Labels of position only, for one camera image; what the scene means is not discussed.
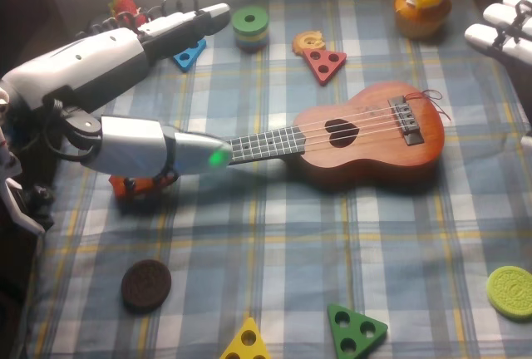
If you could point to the tan pretzel biscuit toy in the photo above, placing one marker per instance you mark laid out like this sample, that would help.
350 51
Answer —
300 45

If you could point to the green triangle block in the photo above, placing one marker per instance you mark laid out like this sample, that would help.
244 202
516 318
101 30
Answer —
356 332

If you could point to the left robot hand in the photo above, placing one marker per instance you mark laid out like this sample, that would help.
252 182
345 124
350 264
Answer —
95 60

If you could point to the brown sandwich cookie toy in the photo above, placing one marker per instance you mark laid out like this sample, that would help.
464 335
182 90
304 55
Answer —
145 284

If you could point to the strawberry toy cupcake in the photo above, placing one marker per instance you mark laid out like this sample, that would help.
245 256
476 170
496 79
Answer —
123 6

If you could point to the yellow triangle block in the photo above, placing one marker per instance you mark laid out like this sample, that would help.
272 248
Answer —
237 348

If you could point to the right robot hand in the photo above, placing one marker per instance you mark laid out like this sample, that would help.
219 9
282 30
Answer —
519 39

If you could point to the small orange toy guitar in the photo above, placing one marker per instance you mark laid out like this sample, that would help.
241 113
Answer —
374 143

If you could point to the yellow fruit toy cupcake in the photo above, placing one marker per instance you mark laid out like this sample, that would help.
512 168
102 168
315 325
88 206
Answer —
420 18

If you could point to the blue triangle block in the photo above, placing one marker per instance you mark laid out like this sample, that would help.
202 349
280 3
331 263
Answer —
185 60

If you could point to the red triangle block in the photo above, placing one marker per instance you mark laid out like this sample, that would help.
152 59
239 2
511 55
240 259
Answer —
326 64

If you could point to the green sandwich cookie toy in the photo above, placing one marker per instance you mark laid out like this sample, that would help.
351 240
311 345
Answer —
511 292

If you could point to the blue plaid table cloth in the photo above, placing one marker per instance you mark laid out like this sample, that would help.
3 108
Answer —
291 251

